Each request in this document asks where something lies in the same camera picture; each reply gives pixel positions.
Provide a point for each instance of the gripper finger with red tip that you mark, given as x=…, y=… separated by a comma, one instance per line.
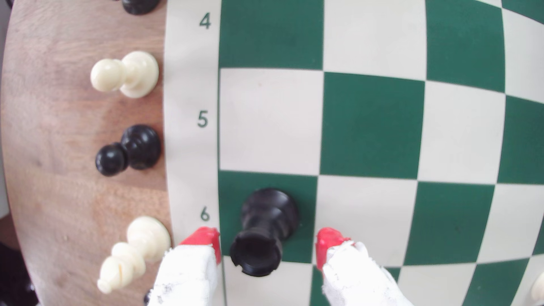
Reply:
x=187, y=276
x=357, y=280

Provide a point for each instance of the black rook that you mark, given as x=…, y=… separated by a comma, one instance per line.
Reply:
x=263, y=221

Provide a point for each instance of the green and white chess mat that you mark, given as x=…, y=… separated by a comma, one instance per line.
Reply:
x=374, y=127

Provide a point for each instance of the black chess piece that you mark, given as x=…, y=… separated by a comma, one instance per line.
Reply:
x=140, y=5

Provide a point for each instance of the white bishop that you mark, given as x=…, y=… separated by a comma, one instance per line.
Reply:
x=146, y=238

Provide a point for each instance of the black pawn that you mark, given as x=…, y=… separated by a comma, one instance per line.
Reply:
x=140, y=146

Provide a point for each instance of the white pawn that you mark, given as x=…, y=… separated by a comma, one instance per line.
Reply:
x=136, y=74
x=539, y=288

